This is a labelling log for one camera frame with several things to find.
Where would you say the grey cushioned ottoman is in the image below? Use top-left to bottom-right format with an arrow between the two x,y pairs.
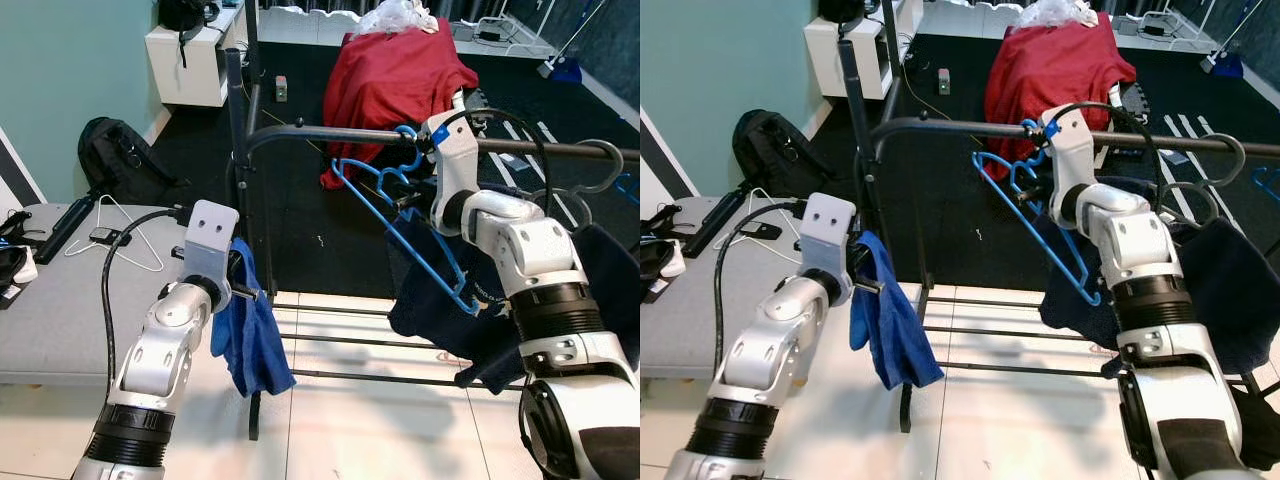
640,195 -> 871,379
0,203 -> 246,386

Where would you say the black floor mat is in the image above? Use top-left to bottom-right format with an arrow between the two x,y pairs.
150,45 -> 641,301
810,35 -> 1280,291

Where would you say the black metal clothes rack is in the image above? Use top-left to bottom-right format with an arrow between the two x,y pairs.
222,0 -> 641,441
838,0 -> 1280,433

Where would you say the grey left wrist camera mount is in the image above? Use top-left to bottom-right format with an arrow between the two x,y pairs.
800,192 -> 859,301
180,200 -> 241,291

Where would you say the grey hanger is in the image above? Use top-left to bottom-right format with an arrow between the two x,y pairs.
1160,132 -> 1246,216
540,138 -> 626,226

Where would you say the black long case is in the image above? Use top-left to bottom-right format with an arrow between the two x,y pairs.
680,187 -> 746,259
35,195 -> 98,266

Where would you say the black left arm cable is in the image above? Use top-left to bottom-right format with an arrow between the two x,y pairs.
100,205 -> 191,396
712,200 -> 809,381

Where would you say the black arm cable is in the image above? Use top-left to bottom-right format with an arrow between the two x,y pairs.
1050,100 -> 1161,211
712,200 -> 809,381
100,205 -> 191,396
445,105 -> 551,216

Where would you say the red cloth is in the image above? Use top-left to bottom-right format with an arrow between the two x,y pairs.
320,18 -> 481,191
985,10 -> 1138,181

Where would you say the black strapped bag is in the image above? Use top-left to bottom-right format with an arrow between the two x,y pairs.
640,235 -> 686,301
0,210 -> 41,311

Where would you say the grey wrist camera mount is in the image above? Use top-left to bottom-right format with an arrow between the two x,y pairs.
180,200 -> 241,291
1040,103 -> 1096,216
420,108 -> 481,226
800,192 -> 859,301

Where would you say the blue floor mop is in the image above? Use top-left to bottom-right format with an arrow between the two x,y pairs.
535,0 -> 583,83
1200,0 -> 1246,79

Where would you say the white wire hanger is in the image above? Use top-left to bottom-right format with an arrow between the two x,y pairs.
725,187 -> 811,263
65,195 -> 166,273

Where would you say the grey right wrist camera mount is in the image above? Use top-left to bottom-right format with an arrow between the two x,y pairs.
1040,103 -> 1096,216
420,108 -> 481,226

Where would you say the navy printed t-shirt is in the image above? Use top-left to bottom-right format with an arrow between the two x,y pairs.
388,222 -> 641,393
1038,215 -> 1280,376

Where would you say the blue garment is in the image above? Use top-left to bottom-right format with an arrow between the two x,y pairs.
210,237 -> 298,399
850,230 -> 944,391

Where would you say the black crumpled garment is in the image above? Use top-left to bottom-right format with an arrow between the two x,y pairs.
1230,385 -> 1280,471

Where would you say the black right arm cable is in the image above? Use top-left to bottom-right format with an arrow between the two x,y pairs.
445,105 -> 551,216
1050,100 -> 1161,211

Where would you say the white cabinet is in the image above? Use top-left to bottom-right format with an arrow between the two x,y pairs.
805,0 -> 906,99
145,0 -> 246,108

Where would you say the white cloth bundle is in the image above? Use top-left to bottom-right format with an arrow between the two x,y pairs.
1020,0 -> 1101,29
355,0 -> 441,36

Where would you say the black backpack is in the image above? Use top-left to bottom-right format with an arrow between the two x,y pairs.
733,108 -> 846,196
78,117 -> 191,206

